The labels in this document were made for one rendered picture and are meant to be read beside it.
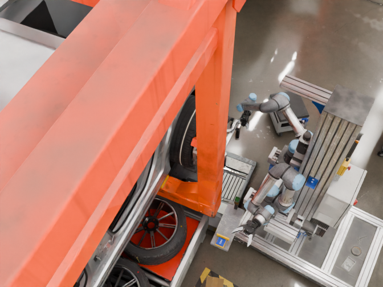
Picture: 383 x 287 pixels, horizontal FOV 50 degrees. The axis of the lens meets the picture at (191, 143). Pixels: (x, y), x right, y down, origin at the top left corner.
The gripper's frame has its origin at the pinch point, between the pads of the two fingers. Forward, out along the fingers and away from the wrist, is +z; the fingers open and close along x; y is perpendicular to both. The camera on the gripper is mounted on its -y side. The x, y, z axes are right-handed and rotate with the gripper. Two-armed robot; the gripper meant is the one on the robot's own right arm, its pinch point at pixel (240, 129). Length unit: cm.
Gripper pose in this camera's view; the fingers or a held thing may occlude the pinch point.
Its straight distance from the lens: 391.4
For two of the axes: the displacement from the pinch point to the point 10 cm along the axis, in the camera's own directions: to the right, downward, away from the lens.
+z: -4.2, 7.7, -4.8
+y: -0.1, -5.3, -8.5
